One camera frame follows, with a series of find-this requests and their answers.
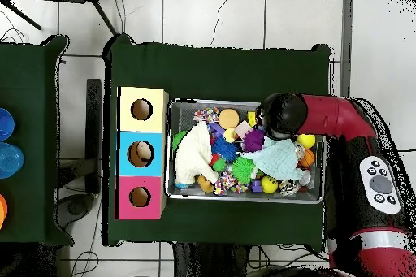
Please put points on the wooden cube block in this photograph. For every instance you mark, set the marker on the wooden cube block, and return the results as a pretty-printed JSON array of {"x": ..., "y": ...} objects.
[{"x": 244, "y": 129}]

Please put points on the orange round disc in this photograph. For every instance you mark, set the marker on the orange round disc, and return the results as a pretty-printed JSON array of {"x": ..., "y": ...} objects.
[{"x": 229, "y": 118}]

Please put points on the light blue plastic cup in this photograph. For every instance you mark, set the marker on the light blue plastic cup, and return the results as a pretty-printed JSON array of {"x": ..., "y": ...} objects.
[{"x": 10, "y": 160}]

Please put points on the orange plastic cup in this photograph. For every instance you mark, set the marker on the orange plastic cup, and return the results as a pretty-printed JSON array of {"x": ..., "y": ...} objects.
[{"x": 2, "y": 211}]

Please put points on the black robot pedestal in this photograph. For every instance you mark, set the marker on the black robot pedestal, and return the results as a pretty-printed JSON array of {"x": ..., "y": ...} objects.
[{"x": 214, "y": 264}]

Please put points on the purple spiky ball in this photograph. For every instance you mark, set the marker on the purple spiky ball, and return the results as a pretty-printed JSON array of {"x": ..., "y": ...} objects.
[{"x": 253, "y": 140}]

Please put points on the dark green table cloth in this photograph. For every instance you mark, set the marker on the dark green table cloth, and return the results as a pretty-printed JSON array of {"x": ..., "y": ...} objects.
[{"x": 221, "y": 72}]

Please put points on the green spiky ball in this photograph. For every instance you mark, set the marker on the green spiky ball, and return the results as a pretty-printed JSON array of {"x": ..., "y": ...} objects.
[
  {"x": 244, "y": 168},
  {"x": 178, "y": 140}
]

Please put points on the mint green cloth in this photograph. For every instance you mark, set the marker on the mint green cloth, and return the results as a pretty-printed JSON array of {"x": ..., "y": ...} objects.
[{"x": 279, "y": 160}]

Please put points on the cream knitted cloth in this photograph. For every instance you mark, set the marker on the cream knitted cloth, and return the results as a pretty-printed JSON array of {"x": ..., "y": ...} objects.
[{"x": 195, "y": 153}]

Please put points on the yellow ball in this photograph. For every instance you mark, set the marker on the yellow ball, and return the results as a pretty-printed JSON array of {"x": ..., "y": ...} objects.
[{"x": 306, "y": 141}]

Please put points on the dark blue plastic cup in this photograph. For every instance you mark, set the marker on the dark blue plastic cup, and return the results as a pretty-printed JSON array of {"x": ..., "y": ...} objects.
[{"x": 5, "y": 125}]

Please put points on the blue spiky ball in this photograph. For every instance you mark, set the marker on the blue spiky ball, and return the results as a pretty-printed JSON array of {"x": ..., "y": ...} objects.
[{"x": 225, "y": 148}]

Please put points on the clear mesh bin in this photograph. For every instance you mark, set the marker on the clear mesh bin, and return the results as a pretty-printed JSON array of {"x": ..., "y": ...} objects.
[{"x": 185, "y": 113}]

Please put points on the wooden three-hole sorting box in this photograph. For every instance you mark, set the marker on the wooden three-hole sorting box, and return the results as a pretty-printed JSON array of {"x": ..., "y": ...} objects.
[{"x": 130, "y": 153}]

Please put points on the dark green side-table cloth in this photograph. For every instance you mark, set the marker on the dark green side-table cloth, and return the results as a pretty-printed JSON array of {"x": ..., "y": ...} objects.
[{"x": 32, "y": 95}]

